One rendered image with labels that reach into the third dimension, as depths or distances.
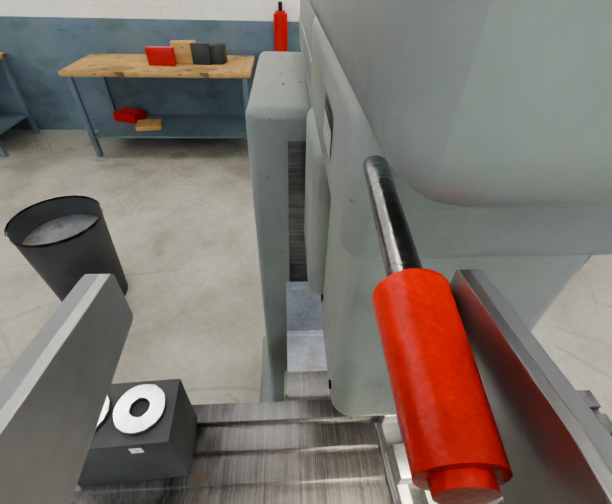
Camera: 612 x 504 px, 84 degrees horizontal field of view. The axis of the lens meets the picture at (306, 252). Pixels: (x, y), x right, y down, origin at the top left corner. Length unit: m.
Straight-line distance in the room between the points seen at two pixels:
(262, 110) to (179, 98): 4.18
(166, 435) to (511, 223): 0.64
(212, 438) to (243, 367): 1.20
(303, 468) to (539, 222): 0.73
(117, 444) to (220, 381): 1.35
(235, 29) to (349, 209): 4.38
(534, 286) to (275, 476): 0.67
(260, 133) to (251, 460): 0.69
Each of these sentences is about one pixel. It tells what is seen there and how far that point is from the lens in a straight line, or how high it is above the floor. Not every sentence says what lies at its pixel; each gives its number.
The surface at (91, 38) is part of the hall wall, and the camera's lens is 5.00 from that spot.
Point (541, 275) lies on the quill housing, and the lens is 0.34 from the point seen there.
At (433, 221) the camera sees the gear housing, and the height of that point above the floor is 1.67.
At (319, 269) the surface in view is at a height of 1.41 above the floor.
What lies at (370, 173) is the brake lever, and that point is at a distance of 0.16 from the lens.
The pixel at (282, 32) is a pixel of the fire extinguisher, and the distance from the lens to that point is 4.38.
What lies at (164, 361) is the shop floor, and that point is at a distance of 2.21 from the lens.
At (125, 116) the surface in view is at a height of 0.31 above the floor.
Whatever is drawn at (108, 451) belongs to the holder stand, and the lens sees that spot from 0.77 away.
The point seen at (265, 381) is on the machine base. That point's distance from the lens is 1.80.
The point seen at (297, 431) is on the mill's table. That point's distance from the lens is 0.89.
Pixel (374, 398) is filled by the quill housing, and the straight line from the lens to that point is 0.45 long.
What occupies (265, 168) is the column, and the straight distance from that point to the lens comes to 0.73.
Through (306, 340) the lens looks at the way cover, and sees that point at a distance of 0.99.
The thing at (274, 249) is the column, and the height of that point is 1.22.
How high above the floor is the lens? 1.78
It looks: 41 degrees down
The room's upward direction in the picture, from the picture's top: 2 degrees clockwise
